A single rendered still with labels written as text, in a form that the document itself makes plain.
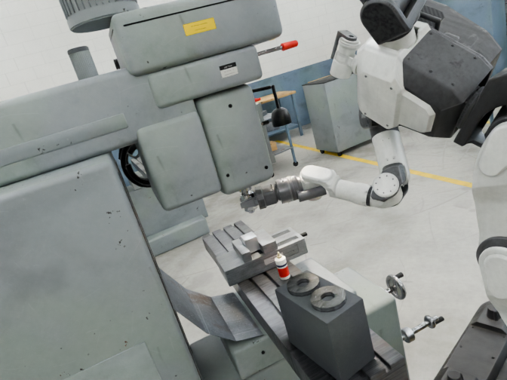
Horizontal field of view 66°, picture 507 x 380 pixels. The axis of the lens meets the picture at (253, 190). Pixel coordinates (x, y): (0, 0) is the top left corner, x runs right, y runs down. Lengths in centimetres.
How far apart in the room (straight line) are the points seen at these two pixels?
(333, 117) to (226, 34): 465
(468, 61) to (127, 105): 88
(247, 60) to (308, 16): 781
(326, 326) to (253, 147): 58
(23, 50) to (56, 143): 675
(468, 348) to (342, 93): 465
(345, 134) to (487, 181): 484
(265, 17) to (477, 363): 128
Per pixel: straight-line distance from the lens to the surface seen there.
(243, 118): 121
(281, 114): 143
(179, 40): 114
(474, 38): 120
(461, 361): 158
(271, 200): 133
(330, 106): 571
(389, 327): 171
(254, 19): 122
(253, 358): 143
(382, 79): 109
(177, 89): 114
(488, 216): 122
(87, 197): 104
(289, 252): 159
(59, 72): 778
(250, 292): 149
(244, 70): 120
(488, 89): 109
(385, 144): 132
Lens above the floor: 170
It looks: 18 degrees down
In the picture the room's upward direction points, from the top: 16 degrees counter-clockwise
